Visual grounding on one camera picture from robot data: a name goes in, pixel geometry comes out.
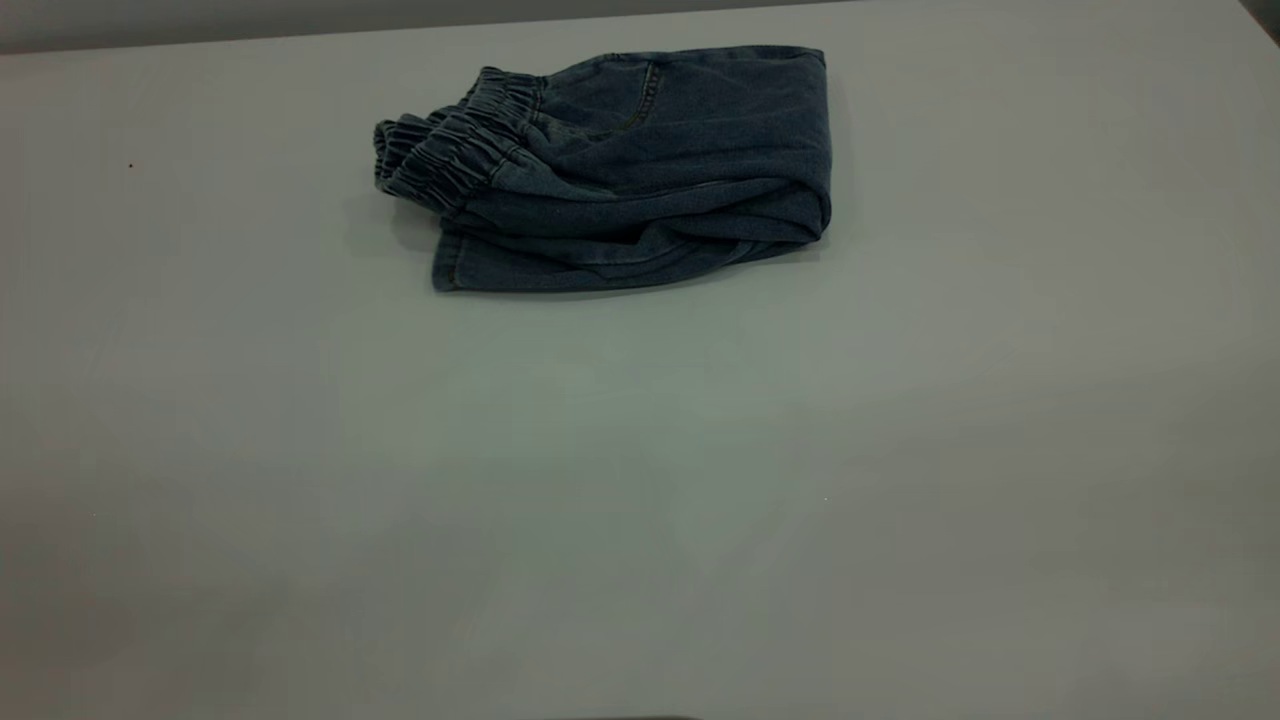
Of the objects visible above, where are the blue denim shorts with print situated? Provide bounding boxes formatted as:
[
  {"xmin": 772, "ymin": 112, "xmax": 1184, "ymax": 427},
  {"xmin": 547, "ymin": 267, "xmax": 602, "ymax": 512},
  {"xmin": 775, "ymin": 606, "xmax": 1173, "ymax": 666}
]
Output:
[{"xmin": 372, "ymin": 44, "xmax": 834, "ymax": 294}]

